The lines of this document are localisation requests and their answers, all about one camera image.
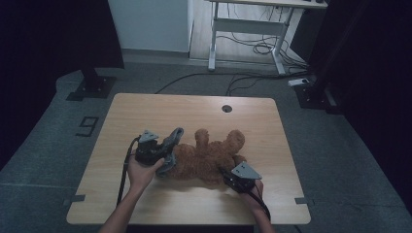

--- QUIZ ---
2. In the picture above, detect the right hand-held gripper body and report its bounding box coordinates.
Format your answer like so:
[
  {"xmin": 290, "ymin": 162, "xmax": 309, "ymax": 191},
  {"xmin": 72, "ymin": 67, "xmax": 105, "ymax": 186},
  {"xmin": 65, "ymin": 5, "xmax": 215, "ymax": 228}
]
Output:
[{"xmin": 224, "ymin": 161, "xmax": 263, "ymax": 195}]

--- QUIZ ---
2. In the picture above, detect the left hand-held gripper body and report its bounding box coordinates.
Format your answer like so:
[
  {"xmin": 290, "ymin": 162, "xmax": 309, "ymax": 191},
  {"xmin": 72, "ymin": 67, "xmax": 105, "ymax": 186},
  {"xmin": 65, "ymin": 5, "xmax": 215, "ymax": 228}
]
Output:
[{"xmin": 133, "ymin": 129, "xmax": 163, "ymax": 167}]

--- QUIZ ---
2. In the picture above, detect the brown plush teddy bear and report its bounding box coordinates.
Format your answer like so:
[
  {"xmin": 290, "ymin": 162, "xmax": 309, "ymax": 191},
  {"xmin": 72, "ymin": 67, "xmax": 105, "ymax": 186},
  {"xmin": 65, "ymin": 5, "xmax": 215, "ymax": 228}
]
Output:
[{"xmin": 168, "ymin": 128, "xmax": 248, "ymax": 187}]

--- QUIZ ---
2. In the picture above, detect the person's right hand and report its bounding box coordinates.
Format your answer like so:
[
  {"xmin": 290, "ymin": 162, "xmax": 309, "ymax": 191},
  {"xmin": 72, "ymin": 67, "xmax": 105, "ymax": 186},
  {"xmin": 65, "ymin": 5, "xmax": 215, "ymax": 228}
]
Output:
[{"xmin": 240, "ymin": 180, "xmax": 268, "ymax": 214}]

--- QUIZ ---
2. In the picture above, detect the person's left hand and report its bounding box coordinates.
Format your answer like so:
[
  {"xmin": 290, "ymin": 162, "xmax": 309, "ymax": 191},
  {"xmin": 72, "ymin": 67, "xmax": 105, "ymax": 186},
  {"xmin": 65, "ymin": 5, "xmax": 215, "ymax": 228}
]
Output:
[{"xmin": 126, "ymin": 153, "xmax": 166, "ymax": 192}]

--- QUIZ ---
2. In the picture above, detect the grey tape strip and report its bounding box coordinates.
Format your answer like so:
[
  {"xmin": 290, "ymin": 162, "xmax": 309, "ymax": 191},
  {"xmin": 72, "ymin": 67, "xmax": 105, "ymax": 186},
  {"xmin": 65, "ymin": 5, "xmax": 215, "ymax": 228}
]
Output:
[
  {"xmin": 62, "ymin": 193, "xmax": 86, "ymax": 207},
  {"xmin": 293, "ymin": 196, "xmax": 315, "ymax": 206}
]

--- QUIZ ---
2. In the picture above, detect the black stand base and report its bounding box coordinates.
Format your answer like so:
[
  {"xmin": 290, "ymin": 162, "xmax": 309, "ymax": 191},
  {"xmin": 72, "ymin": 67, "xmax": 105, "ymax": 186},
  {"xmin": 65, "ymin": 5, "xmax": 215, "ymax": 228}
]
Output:
[
  {"xmin": 65, "ymin": 67, "xmax": 118, "ymax": 102},
  {"xmin": 293, "ymin": 81, "xmax": 345, "ymax": 116}
]

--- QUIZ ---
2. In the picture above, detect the white power strip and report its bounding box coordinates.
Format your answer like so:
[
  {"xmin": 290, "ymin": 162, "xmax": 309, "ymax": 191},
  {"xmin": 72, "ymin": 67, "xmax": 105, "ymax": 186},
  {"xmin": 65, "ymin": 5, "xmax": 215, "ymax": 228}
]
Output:
[{"xmin": 287, "ymin": 77, "xmax": 311, "ymax": 87}]

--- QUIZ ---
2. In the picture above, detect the black curtain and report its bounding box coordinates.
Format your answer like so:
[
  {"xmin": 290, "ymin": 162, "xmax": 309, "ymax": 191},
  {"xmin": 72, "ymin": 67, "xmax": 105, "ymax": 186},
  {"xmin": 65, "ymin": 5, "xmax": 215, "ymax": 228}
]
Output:
[
  {"xmin": 305, "ymin": 0, "xmax": 412, "ymax": 215},
  {"xmin": 0, "ymin": 0, "xmax": 125, "ymax": 171}
]

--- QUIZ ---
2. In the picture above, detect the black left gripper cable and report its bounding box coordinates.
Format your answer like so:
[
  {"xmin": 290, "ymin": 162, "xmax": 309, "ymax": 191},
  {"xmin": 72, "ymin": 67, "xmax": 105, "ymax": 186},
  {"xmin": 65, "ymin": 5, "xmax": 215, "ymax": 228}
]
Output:
[{"xmin": 115, "ymin": 137, "xmax": 141, "ymax": 209}]

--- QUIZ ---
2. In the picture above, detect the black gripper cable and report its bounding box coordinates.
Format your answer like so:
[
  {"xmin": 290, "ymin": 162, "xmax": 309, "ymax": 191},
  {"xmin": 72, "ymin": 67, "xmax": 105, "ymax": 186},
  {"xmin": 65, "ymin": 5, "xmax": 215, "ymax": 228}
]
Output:
[
  {"xmin": 252, "ymin": 183, "xmax": 272, "ymax": 221},
  {"xmin": 115, "ymin": 137, "xmax": 141, "ymax": 209}
]

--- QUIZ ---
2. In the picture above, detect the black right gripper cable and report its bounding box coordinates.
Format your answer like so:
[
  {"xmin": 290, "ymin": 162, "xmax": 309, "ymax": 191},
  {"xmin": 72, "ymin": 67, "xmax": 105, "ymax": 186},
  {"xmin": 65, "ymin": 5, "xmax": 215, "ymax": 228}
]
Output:
[{"xmin": 252, "ymin": 183, "xmax": 272, "ymax": 221}]

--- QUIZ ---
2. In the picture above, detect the long black floor cable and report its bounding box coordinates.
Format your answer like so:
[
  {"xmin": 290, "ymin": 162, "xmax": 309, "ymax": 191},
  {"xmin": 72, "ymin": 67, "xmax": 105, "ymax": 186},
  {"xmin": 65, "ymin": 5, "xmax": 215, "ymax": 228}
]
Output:
[{"xmin": 154, "ymin": 71, "xmax": 294, "ymax": 97}]

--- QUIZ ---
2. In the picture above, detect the tangle of black floor cables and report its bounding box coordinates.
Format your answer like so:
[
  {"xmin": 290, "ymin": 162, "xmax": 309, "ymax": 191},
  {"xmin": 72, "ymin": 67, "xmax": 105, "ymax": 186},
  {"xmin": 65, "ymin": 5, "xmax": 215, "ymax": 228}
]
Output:
[{"xmin": 216, "ymin": 3, "xmax": 309, "ymax": 71}]

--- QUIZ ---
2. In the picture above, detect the white desk frame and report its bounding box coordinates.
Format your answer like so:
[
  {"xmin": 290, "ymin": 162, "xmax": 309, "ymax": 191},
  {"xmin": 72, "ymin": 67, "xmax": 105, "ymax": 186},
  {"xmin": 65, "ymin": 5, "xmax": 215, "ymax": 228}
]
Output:
[{"xmin": 205, "ymin": 0, "xmax": 328, "ymax": 77}]

